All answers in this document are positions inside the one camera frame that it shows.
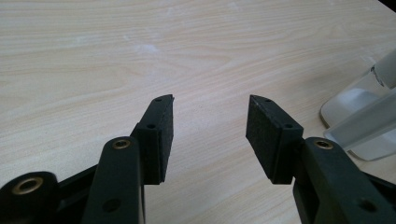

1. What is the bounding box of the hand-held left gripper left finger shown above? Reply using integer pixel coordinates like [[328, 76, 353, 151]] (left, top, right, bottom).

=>
[[80, 93, 176, 224]]

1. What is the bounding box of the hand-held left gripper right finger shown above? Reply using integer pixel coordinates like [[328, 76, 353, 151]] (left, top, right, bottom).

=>
[[245, 93, 396, 224]]

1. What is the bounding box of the clear plastic pitcher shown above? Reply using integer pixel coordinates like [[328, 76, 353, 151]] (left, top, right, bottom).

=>
[[319, 49, 396, 162]]

